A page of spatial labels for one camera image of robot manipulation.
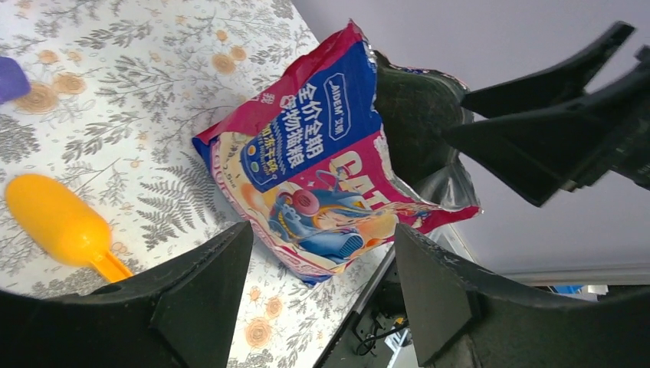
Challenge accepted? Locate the cat food bag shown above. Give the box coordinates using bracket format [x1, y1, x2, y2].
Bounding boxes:
[192, 22, 481, 286]

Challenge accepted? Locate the purple plastic cylinder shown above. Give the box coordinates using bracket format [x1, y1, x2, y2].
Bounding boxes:
[0, 57, 31, 104]

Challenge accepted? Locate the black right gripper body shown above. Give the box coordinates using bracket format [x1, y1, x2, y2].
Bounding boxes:
[573, 45, 649, 190]

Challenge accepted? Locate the floral tablecloth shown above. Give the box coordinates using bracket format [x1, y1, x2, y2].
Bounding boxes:
[1, 0, 387, 367]

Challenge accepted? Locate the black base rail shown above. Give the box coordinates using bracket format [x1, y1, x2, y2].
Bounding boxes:
[314, 246, 415, 368]

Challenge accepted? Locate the yellow plastic scoop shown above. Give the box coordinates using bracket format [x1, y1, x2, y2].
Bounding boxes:
[5, 174, 133, 283]

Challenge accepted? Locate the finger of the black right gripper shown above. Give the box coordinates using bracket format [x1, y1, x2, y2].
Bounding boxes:
[443, 69, 645, 207]
[461, 21, 635, 118]

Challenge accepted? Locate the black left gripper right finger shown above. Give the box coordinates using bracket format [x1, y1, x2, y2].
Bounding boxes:
[394, 224, 649, 367]

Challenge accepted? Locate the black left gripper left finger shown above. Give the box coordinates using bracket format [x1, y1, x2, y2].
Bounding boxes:
[1, 222, 253, 367]

